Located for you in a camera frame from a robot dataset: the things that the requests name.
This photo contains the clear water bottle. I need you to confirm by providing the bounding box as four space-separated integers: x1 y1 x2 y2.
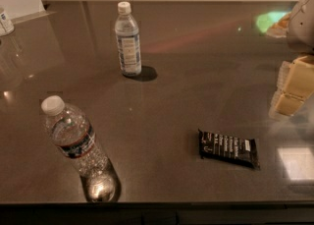
41 95 121 202

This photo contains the black snack bar wrapper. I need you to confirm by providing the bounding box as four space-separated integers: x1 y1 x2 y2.
198 130 260 170

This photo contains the blue label plastic bottle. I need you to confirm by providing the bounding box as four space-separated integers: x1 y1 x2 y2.
115 2 141 77

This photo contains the white container at left edge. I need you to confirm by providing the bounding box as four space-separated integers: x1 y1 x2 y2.
0 7 15 36

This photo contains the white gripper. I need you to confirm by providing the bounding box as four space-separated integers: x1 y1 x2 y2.
269 0 314 121

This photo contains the green orange object in background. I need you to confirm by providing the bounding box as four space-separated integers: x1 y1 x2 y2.
256 11 290 38

